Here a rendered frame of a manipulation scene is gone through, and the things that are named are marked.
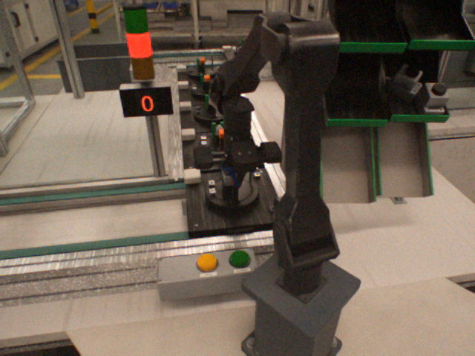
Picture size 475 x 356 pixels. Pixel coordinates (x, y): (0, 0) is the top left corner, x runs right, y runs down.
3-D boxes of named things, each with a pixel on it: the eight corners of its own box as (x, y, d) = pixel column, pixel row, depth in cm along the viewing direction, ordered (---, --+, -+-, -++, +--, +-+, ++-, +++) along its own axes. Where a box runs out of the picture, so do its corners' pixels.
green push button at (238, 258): (250, 268, 76) (251, 262, 74) (231, 271, 75) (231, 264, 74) (247, 254, 79) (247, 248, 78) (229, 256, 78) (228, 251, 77)
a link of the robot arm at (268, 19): (343, 50, 43) (320, -30, 44) (283, 56, 41) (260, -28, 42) (261, 119, 71) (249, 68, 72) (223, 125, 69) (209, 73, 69)
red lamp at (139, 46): (151, 57, 80) (148, 34, 77) (128, 58, 79) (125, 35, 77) (152, 51, 84) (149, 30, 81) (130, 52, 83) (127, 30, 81)
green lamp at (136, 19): (148, 34, 77) (145, 10, 74) (125, 35, 76) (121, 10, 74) (149, 29, 81) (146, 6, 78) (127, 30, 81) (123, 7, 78)
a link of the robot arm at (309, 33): (344, 19, 41) (314, 19, 47) (289, 24, 39) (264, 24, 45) (331, 246, 55) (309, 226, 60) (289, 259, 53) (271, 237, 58)
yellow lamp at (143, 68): (154, 78, 83) (151, 58, 80) (132, 80, 82) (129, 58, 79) (155, 72, 87) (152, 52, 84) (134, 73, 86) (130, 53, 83)
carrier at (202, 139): (265, 170, 107) (266, 133, 100) (184, 177, 104) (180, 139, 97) (249, 134, 127) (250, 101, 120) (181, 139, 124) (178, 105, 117)
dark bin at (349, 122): (384, 127, 79) (396, 104, 72) (325, 127, 79) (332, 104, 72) (363, 43, 93) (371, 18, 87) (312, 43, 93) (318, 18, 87)
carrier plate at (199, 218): (288, 227, 87) (289, 220, 85) (188, 238, 83) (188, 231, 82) (266, 173, 106) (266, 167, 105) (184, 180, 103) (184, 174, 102)
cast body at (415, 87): (417, 93, 85) (430, 70, 79) (410, 104, 83) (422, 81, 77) (385, 77, 87) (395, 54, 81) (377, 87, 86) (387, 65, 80)
